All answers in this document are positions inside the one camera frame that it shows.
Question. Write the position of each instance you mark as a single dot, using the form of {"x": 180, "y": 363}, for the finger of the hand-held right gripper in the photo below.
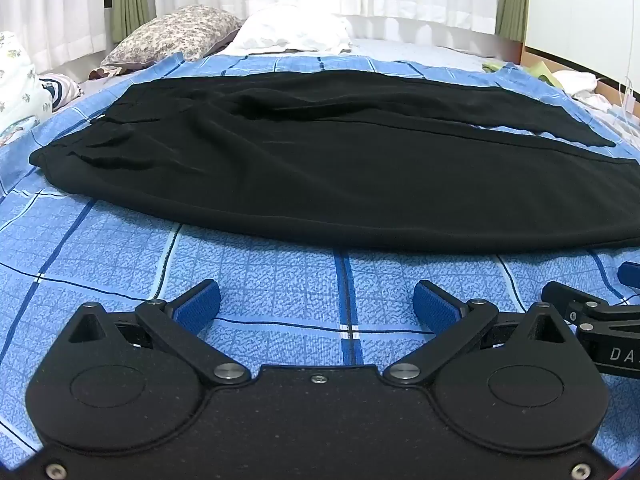
{"x": 631, "y": 275}
{"x": 607, "y": 310}

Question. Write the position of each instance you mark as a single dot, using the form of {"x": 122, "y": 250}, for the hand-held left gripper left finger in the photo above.
{"x": 199, "y": 306}

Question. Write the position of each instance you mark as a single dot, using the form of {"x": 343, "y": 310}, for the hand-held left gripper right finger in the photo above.
{"x": 434, "y": 306}

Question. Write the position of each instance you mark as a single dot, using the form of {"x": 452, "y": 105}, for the black pants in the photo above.
{"x": 325, "y": 160}

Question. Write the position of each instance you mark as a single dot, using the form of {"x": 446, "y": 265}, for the blue plaid blanket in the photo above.
{"x": 260, "y": 280}

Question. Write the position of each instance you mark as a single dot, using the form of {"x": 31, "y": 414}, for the white cloth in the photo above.
{"x": 580, "y": 85}

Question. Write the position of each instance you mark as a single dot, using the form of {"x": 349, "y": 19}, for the green cloth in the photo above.
{"x": 542, "y": 72}

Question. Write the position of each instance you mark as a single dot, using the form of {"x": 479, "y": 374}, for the wooden bed board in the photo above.
{"x": 560, "y": 57}

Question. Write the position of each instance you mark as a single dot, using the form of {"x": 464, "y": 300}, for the striped cloth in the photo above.
{"x": 60, "y": 90}

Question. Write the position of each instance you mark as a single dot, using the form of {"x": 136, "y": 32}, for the floral pillow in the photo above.
{"x": 170, "y": 35}

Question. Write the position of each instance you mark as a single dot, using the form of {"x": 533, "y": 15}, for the white floral quilt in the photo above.
{"x": 17, "y": 90}

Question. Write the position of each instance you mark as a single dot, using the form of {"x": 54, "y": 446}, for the white pillow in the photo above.
{"x": 292, "y": 30}

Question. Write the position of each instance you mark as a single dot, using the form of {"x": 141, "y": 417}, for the tied green curtain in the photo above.
{"x": 131, "y": 0}

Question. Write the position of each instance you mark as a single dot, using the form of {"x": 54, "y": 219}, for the narrow white sheer curtain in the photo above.
{"x": 55, "y": 5}

